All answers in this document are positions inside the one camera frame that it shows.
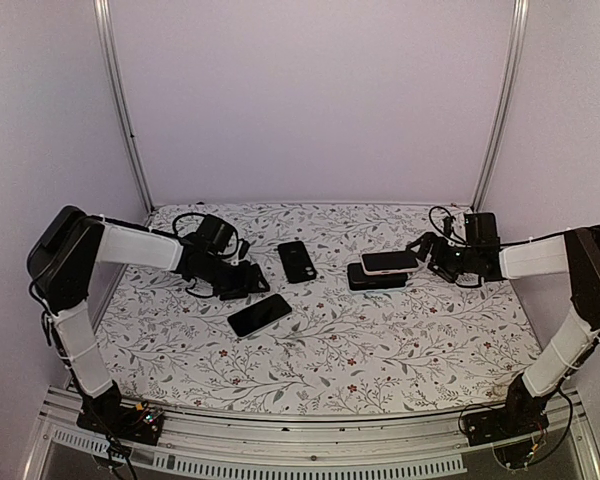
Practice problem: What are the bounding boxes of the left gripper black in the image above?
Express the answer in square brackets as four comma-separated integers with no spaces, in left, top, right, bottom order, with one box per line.
[200,253,272,301]

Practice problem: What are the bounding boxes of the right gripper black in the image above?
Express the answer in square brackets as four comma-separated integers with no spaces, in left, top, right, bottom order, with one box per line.
[407,232,481,283]

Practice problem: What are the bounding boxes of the black phone case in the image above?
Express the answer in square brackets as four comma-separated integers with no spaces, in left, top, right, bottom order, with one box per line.
[277,240,317,284]

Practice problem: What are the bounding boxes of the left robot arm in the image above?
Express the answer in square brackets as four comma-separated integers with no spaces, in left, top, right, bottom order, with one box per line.
[26,205,270,434]

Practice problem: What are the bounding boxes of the phone in black case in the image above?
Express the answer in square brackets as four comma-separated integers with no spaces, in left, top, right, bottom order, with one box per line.
[347,263,408,291]

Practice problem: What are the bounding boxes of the floral table mat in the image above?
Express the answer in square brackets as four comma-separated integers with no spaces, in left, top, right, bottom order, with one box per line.
[97,204,540,415]

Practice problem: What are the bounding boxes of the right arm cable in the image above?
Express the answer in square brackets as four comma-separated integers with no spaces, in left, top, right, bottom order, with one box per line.
[427,204,576,451]

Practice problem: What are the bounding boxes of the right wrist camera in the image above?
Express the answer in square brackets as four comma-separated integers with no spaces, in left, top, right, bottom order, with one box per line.
[443,212,500,247]

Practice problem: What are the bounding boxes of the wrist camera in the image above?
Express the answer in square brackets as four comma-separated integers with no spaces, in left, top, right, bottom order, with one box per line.
[443,212,500,247]
[194,215,237,253]

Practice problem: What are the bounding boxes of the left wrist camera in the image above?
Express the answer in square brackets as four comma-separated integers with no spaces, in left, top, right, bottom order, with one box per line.
[194,215,237,253]

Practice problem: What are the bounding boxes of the aluminium frame post right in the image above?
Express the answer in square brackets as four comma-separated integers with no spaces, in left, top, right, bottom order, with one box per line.
[471,0,529,211]

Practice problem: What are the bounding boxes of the aluminium frame post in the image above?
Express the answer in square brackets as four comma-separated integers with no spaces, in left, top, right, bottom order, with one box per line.
[93,0,155,214]
[471,0,529,211]

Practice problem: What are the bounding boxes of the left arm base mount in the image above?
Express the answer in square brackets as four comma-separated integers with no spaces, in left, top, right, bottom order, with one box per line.
[76,400,164,446]

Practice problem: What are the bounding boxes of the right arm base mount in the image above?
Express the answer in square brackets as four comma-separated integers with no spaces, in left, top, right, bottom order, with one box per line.
[458,405,549,446]

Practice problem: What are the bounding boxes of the aluminium frame post left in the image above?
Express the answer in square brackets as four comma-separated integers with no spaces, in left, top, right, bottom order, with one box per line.
[93,0,155,214]

